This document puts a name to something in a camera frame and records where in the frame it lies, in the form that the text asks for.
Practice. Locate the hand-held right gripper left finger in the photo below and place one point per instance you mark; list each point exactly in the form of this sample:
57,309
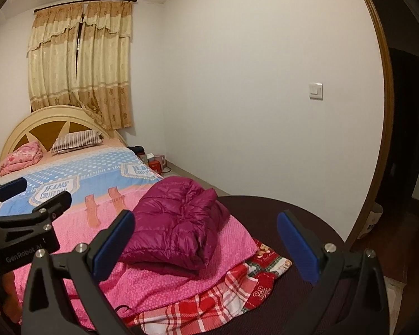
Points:
111,247

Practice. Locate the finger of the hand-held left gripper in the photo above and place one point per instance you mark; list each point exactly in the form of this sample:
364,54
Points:
10,185
56,202

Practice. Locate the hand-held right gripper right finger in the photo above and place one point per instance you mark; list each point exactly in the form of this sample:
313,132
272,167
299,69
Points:
298,247

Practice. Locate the magenta puffer jacket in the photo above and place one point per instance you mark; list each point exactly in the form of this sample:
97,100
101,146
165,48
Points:
174,223

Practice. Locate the person's left hand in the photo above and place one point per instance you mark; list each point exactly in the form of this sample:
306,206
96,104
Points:
10,293

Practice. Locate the folded pink quilt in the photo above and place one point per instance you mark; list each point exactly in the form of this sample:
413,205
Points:
21,157

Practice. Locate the blue and pink blanket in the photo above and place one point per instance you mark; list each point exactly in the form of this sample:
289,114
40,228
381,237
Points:
90,178

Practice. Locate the cream wooden bed headboard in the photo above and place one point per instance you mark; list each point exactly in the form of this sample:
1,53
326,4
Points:
17,129

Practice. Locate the striped pillow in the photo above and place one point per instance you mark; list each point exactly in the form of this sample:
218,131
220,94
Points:
76,141

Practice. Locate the white paper bag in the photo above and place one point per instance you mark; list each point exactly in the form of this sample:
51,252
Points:
375,216

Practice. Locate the red plaid blanket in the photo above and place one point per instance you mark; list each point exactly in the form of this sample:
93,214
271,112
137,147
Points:
223,293

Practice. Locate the red box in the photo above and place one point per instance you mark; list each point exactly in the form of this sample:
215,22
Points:
156,165

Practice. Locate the black bag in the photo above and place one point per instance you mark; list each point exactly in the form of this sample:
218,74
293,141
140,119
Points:
138,149

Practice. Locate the white electric kettle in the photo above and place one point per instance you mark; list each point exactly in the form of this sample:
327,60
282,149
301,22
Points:
161,158

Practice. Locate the beige floral window curtain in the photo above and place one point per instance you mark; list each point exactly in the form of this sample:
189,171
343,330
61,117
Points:
101,59

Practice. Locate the white wall light switch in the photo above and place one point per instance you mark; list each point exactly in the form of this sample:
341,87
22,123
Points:
316,90

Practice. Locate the brown wooden door frame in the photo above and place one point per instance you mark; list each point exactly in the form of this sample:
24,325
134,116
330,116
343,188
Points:
388,76

